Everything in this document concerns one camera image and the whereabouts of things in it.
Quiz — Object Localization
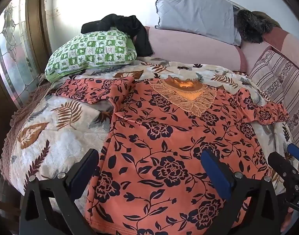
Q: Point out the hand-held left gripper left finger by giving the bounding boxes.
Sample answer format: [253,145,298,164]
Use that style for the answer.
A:
[19,148,99,235]

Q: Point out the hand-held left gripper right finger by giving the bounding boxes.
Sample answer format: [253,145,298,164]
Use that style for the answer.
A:
[201,149,281,235]

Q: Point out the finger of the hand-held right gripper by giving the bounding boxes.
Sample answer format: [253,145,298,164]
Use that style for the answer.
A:
[287,143,299,165]
[267,151,299,186]

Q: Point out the orange floral shirt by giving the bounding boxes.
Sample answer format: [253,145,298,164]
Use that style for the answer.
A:
[54,76,290,235]

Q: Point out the person's right hand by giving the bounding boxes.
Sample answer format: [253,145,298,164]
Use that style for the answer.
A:
[280,207,297,234]

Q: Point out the leaf print fleece blanket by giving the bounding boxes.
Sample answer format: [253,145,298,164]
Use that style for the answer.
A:
[10,57,299,226]

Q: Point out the striped floral quilt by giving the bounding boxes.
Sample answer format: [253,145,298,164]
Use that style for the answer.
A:
[247,45,299,152]

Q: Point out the pink maroon folded blanket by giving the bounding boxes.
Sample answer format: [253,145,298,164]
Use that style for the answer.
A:
[240,27,299,75]

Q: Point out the green checked pillow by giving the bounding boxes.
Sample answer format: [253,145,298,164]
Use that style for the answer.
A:
[45,27,137,82]

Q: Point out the pink bolster cushion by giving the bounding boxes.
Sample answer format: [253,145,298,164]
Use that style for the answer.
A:
[143,26,248,72]

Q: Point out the stained glass window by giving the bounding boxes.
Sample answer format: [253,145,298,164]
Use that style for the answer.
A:
[0,0,40,108]

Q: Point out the black garment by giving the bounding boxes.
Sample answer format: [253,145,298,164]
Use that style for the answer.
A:
[81,14,153,57]

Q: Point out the light blue pillow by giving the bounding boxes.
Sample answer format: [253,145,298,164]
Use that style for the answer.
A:
[154,0,241,46]

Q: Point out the wooden window frame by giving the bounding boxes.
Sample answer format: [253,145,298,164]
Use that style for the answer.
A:
[24,0,52,79]

